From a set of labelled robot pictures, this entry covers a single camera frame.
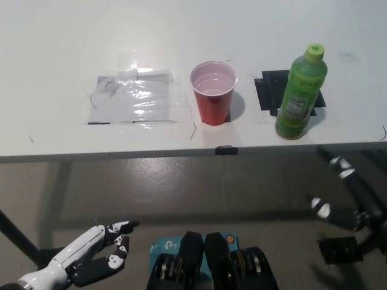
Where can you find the black right hand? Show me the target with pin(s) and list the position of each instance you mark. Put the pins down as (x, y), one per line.
(341, 216)

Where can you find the white and black left hand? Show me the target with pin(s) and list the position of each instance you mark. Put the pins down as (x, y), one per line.
(81, 246)

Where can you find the green plastic drink bottle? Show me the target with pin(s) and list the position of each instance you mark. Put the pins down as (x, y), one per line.
(297, 90)

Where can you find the red plastic cup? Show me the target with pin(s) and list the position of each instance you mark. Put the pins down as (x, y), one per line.
(213, 102)

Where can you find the teal router box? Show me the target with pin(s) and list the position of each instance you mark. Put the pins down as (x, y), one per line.
(164, 246)

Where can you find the large black tape patch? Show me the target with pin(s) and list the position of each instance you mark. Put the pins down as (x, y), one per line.
(269, 93)

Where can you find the grey sheet under clear tape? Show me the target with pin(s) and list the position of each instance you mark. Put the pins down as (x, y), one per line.
(133, 99)

